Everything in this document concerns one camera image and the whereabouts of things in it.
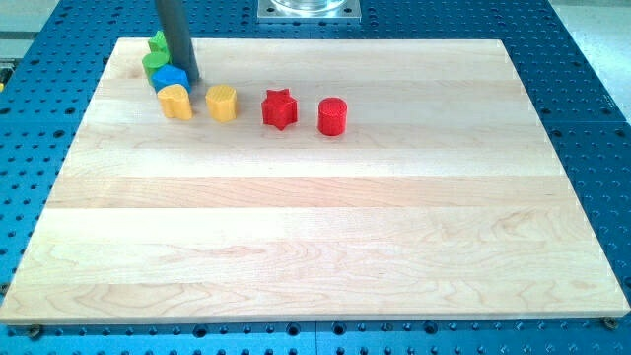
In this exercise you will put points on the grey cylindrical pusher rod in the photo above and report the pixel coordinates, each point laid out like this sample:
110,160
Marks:
175,25

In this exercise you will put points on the blue cube block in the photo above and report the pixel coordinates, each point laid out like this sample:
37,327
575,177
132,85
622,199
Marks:
169,75

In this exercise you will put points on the board clamp screw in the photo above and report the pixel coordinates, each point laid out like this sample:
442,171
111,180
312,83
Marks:
34,332
610,323

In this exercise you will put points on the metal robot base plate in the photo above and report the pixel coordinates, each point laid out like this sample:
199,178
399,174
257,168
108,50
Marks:
278,11

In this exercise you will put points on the green cylinder block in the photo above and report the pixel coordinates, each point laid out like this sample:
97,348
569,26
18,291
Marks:
152,62

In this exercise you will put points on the green star block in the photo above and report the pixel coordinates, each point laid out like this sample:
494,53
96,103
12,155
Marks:
158,43

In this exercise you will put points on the yellow hexagon block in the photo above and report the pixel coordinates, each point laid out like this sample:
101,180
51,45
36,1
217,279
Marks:
222,102

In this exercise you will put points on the wooden board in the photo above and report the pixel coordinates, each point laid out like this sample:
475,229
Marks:
444,198

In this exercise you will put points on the red star block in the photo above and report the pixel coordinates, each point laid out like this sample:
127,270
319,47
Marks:
279,109

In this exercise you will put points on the left board clamp screw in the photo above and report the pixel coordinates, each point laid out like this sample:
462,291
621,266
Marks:
34,332

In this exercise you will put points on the right board clamp screw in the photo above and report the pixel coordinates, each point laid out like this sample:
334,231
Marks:
610,323

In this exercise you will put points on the yellow heart block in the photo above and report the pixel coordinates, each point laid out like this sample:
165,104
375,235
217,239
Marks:
174,102

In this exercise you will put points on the red cylinder block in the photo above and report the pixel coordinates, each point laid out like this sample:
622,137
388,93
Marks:
332,116

